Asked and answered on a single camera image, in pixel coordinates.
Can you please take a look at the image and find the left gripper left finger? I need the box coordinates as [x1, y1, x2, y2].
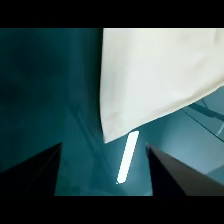
[0, 142, 64, 197]

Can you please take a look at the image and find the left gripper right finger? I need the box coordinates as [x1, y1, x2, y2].
[145, 143, 224, 197]

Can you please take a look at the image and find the cream white garment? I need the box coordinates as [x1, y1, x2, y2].
[98, 27, 224, 144]

